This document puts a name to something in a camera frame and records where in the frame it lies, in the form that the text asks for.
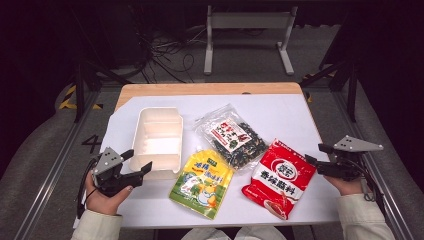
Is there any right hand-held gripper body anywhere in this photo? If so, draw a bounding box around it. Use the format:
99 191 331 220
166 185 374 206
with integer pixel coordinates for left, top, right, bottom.
319 134 384 183

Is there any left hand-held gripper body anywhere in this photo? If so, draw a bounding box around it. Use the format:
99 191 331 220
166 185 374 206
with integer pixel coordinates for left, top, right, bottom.
92 147 134 198

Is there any cream plastic container box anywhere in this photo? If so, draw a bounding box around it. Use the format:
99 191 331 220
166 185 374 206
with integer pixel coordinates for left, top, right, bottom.
129 106 184 181

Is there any red seasoning packet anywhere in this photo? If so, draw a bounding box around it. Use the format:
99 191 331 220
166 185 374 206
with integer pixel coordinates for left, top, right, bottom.
241 138 317 221

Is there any clear bag of dried seaweed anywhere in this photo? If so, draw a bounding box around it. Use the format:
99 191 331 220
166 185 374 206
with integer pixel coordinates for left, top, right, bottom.
193 103 269 172

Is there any person's right hand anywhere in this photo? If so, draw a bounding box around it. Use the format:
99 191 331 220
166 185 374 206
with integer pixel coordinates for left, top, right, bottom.
323 175 364 197

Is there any person's left hand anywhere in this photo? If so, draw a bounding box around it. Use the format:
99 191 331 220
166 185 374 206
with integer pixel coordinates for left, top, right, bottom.
84 173 134 216

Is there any black metal stand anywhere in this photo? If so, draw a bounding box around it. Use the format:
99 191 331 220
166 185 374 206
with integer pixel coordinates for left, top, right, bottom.
299 56 359 123
68 59 131 123

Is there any white sheet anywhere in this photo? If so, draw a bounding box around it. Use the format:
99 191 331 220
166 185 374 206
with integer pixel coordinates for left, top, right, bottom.
73 93 341 229

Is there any yellow green seasoning packet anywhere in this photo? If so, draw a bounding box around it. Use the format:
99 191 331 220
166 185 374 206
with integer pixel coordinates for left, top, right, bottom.
168 148 234 221

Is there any yellow black hazard tape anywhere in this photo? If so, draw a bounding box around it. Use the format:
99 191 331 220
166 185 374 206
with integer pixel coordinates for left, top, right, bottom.
59 84 104 111

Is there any person's left knee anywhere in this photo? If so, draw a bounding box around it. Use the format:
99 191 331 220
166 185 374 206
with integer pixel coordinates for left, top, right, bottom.
181 227 231 240

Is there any person's knee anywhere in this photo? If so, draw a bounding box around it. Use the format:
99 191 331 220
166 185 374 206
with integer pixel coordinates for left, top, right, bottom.
181 227 231 240
234 225 279 240

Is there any person's right knee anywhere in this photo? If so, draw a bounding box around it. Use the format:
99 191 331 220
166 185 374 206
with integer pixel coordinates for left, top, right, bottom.
234 225 279 240

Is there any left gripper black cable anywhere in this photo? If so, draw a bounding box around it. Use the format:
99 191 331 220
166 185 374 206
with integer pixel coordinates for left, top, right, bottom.
76 156 101 219

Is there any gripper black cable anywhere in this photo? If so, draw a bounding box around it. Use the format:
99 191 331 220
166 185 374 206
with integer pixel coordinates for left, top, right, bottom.
76 156 101 219
346 156 388 218

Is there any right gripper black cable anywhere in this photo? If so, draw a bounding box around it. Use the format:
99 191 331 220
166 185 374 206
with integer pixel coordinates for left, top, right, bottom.
346 156 388 218

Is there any aluminium rail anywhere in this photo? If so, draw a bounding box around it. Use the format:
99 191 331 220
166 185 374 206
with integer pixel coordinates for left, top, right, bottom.
13 89 101 240
331 89 416 240

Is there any tangle of black floor cables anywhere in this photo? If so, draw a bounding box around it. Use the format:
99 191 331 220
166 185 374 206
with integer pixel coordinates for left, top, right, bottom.
133 19 208 84

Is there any white metal stand frame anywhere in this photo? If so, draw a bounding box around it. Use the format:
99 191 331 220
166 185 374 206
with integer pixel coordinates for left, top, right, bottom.
203 4 299 76

